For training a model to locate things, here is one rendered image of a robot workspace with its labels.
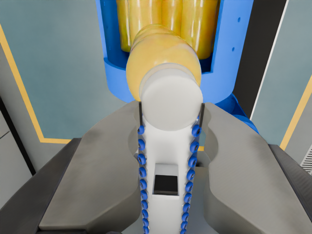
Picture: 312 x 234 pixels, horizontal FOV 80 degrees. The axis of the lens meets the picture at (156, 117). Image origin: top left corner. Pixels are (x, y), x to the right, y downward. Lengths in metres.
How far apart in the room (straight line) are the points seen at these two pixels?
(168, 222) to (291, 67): 1.44
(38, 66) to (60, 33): 0.37
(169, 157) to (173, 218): 0.44
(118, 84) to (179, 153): 0.51
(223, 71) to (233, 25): 0.07
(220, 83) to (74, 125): 1.84
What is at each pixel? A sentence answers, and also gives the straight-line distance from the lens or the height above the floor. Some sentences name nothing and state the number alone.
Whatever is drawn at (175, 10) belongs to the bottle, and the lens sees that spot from 0.43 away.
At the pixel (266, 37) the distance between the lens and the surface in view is 1.51.
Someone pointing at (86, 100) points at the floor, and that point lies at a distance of 1.87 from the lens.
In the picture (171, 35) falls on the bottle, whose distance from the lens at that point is 0.16.
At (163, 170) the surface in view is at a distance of 0.81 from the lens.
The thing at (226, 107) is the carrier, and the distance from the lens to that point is 1.60.
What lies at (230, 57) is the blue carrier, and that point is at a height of 1.20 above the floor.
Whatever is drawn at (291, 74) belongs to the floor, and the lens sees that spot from 1.86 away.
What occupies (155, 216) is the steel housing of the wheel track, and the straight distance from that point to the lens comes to 1.15.
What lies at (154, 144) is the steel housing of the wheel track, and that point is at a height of 0.93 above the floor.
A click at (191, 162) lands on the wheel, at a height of 0.98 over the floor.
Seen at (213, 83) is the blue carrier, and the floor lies 1.21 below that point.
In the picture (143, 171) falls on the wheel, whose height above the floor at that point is 0.98.
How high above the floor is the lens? 1.52
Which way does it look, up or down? 59 degrees down
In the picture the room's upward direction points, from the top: 172 degrees counter-clockwise
